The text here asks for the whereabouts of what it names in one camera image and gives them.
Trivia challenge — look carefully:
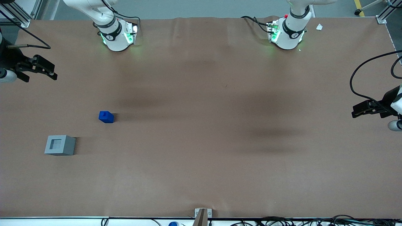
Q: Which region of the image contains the aluminium frame profile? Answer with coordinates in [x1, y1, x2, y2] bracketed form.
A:
[0, 0, 43, 28]
[376, 0, 402, 24]

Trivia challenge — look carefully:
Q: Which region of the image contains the blue stepped plastic part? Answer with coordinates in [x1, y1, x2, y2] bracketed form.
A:
[99, 111, 115, 123]

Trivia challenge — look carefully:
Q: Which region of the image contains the trolley leg with caster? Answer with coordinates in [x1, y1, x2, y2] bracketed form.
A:
[354, 0, 384, 15]

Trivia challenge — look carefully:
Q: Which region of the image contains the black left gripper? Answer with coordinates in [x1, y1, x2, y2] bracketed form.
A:
[352, 86, 401, 119]

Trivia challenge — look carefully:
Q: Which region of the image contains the paper table cover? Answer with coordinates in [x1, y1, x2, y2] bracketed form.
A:
[0, 16, 402, 219]

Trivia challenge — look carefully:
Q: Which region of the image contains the gray square socket base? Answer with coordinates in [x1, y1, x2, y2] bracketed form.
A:
[44, 135, 76, 156]

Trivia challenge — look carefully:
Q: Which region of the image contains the black cable bundle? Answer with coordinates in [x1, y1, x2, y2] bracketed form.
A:
[229, 215, 402, 226]

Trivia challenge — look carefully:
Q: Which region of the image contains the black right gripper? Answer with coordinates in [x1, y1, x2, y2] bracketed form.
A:
[0, 46, 58, 81]

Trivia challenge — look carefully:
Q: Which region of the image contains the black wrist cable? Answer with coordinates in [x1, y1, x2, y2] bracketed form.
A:
[350, 50, 402, 105]
[391, 56, 402, 79]
[0, 9, 51, 50]

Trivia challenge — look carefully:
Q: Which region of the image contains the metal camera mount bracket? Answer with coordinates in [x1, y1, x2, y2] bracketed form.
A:
[192, 208, 213, 226]

